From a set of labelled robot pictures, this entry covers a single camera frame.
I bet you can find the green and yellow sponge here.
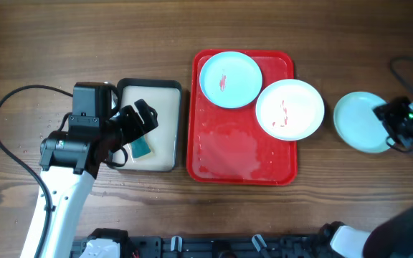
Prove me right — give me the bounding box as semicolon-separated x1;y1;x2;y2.
130;136;152;160

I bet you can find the white plate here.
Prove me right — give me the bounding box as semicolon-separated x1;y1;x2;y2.
255;79;325;141

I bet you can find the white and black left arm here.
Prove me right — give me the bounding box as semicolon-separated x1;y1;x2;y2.
22;82;158;257

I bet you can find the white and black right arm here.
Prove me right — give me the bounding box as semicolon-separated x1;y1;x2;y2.
330;97;413;257

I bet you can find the large light blue plate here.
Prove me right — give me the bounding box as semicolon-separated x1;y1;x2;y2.
333;92;390;153

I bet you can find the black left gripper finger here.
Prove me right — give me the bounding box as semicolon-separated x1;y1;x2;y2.
118;105;151;143
134;99;158;130

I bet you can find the small light blue plate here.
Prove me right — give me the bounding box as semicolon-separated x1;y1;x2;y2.
199;51;263;109

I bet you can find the red plastic tray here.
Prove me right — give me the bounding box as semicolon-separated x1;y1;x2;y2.
186;49;298;186

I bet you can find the black rectangular water tray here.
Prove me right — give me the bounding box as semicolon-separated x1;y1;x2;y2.
113;78;182;172

